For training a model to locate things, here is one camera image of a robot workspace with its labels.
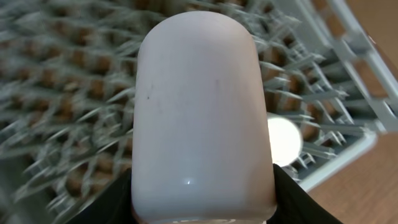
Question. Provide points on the pink white cup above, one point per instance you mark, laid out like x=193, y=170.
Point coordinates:
x=200, y=148

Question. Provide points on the grey dishwasher rack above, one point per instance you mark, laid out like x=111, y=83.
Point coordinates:
x=68, y=70

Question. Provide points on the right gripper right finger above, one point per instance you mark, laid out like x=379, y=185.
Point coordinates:
x=294, y=205

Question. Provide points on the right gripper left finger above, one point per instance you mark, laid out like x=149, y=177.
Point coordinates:
x=113, y=206

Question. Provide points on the cream white cup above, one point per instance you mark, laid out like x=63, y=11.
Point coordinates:
x=285, y=139

